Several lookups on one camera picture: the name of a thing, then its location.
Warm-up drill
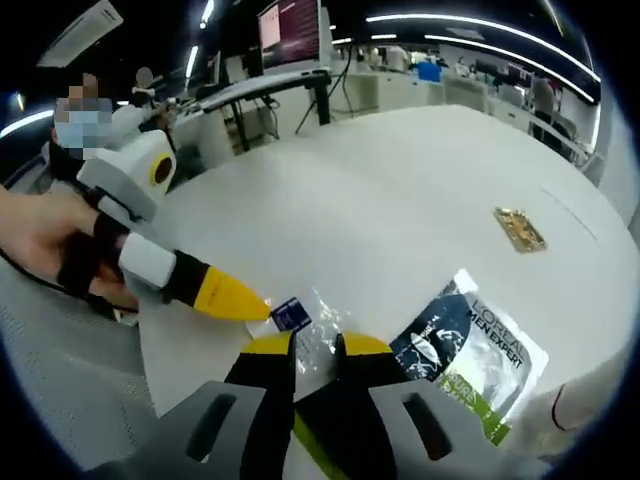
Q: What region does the white office counter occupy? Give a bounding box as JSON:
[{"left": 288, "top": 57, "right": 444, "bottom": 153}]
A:
[{"left": 332, "top": 69, "right": 501, "bottom": 119}]

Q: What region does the computer monitor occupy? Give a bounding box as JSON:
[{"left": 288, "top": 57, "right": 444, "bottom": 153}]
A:
[{"left": 256, "top": 0, "right": 322, "bottom": 67}]

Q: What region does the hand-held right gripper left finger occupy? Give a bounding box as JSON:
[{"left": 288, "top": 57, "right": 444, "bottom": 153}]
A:
[{"left": 94, "top": 331, "right": 297, "bottom": 480}]

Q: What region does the white ceiling air conditioner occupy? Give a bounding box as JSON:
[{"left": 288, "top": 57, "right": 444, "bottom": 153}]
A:
[{"left": 36, "top": 0, "right": 125, "bottom": 69}]

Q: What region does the black-legged standing desk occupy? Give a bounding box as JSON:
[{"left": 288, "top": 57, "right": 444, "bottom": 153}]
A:
[{"left": 198, "top": 67, "right": 335, "bottom": 152}]

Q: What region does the black cable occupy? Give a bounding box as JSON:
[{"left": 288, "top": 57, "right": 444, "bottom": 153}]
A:
[{"left": 0, "top": 247, "right": 139, "bottom": 316}]

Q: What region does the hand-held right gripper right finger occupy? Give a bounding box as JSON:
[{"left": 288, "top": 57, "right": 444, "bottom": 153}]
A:
[{"left": 298, "top": 332, "right": 506, "bottom": 480}]

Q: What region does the silver green skincare mask sachet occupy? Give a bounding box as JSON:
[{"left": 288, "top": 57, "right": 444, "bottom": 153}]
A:
[{"left": 294, "top": 268, "right": 550, "bottom": 479}]

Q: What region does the person's left hand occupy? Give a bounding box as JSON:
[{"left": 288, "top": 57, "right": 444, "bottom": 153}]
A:
[{"left": 0, "top": 189, "right": 141, "bottom": 312}]

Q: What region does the gold skincare sachet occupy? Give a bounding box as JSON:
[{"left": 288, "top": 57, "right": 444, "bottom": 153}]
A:
[{"left": 493, "top": 205, "right": 549, "bottom": 256}]

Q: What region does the ceiling light strip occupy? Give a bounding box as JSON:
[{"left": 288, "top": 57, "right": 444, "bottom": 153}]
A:
[{"left": 364, "top": 13, "right": 604, "bottom": 84}]

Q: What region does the small blue-white sachet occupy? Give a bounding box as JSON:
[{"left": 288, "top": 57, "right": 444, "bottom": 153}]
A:
[{"left": 268, "top": 286, "right": 347, "bottom": 377}]

